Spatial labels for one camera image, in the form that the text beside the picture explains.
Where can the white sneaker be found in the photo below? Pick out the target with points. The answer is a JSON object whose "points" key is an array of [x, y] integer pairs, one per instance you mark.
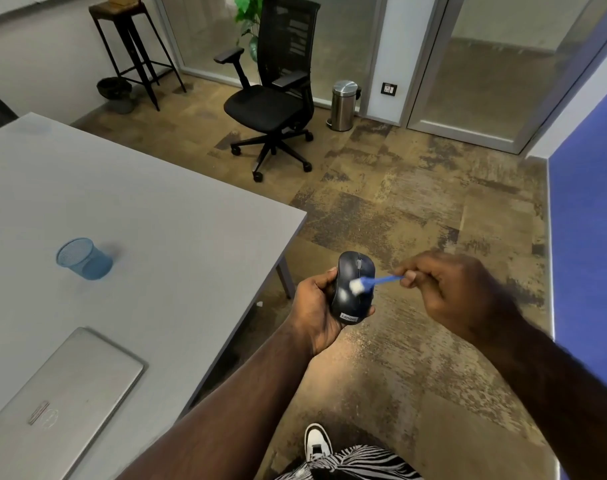
{"points": [[317, 442]]}

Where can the black office chair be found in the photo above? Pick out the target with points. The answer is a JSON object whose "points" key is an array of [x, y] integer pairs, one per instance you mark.
{"points": [[273, 94]]}

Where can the steel pedal bin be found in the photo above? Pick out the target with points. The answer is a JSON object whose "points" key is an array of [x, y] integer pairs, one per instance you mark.
{"points": [[343, 105]]}

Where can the person's right forearm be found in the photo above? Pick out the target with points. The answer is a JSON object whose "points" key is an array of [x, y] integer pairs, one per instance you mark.
{"points": [[553, 394]]}

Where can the zebra striped trousers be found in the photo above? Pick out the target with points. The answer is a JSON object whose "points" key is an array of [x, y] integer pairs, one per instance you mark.
{"points": [[353, 464]]}

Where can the blue mesh pen cup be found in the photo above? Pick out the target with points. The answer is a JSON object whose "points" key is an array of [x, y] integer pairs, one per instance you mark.
{"points": [[83, 258]]}

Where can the wall power socket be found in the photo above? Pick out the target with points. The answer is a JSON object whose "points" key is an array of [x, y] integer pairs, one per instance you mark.
{"points": [[388, 88]]}

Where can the person's right fingers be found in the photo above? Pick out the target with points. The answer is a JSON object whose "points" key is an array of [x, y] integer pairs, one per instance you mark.
{"points": [[416, 274]]}

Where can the person's left hand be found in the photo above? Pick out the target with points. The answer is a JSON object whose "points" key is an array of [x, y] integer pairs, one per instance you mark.
{"points": [[313, 314]]}

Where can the silver laptop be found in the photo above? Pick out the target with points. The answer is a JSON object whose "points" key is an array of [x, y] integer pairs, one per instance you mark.
{"points": [[53, 409]]}

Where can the person's left thumb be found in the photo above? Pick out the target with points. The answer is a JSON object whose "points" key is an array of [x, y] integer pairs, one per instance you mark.
{"points": [[326, 279]]}

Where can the grey table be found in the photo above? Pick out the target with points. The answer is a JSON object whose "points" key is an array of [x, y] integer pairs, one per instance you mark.
{"points": [[133, 254]]}

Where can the person's right hand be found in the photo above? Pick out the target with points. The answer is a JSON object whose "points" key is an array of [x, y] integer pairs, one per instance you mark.
{"points": [[458, 294]]}

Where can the black tall stool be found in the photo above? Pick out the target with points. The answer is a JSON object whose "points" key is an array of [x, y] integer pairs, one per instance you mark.
{"points": [[133, 44]]}

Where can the black computer mouse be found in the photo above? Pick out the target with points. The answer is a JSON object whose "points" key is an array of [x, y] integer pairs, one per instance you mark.
{"points": [[352, 289]]}

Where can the person's left forearm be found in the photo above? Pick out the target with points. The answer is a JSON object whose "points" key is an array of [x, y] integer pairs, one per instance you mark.
{"points": [[223, 419]]}

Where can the glass door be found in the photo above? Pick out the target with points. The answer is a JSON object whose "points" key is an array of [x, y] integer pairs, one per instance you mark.
{"points": [[503, 69]]}

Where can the green potted plant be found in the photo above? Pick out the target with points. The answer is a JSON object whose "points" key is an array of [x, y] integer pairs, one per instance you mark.
{"points": [[248, 19]]}

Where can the blue toothbrush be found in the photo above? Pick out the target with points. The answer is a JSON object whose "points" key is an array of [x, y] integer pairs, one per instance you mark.
{"points": [[371, 282]]}

